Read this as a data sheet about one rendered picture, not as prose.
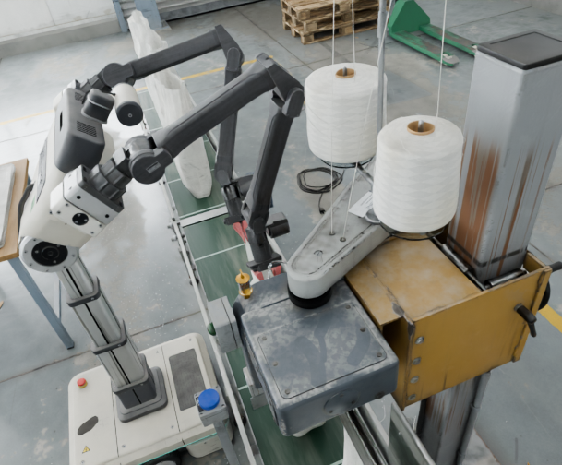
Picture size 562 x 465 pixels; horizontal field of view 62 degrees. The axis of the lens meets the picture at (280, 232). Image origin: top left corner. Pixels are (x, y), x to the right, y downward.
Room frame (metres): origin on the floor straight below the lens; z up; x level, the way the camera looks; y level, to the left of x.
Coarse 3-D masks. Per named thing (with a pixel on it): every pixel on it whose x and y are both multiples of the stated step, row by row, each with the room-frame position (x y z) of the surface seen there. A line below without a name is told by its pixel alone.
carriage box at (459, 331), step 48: (384, 240) 0.78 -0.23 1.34; (432, 240) 0.78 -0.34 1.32; (384, 288) 0.64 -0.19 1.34; (432, 288) 0.62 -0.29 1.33; (480, 288) 0.62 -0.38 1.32; (528, 288) 0.61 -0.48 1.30; (384, 336) 0.62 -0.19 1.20; (432, 336) 0.56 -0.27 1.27; (480, 336) 0.59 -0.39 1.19; (432, 384) 0.56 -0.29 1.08
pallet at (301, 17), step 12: (288, 0) 6.58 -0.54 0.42; (300, 0) 6.46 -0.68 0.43; (312, 0) 6.39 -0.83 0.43; (324, 0) 6.33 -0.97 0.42; (336, 0) 6.23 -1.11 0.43; (348, 0) 6.19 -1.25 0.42; (360, 0) 6.58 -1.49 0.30; (288, 12) 6.52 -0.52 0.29; (300, 12) 6.06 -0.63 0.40; (336, 12) 6.17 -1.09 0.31
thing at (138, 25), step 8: (136, 16) 4.26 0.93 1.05; (128, 24) 4.08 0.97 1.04; (136, 24) 3.86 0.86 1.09; (144, 24) 3.82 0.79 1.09; (136, 32) 3.94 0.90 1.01; (144, 32) 3.82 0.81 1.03; (136, 40) 3.97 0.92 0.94; (144, 40) 3.83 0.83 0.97; (136, 48) 4.03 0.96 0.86; (144, 48) 3.84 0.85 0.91
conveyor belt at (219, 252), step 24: (192, 240) 2.05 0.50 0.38; (216, 240) 2.02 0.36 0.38; (240, 240) 1.98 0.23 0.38; (216, 264) 1.82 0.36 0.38; (240, 264) 1.79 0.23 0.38; (216, 288) 1.64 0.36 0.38; (240, 360) 1.20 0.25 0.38; (240, 384) 1.09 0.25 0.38; (264, 408) 0.97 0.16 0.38; (264, 432) 0.87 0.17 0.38; (312, 432) 0.84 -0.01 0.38; (336, 432) 0.83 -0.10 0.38; (264, 456) 0.78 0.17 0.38; (288, 456) 0.77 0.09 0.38; (312, 456) 0.76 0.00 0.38; (336, 456) 0.74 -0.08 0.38
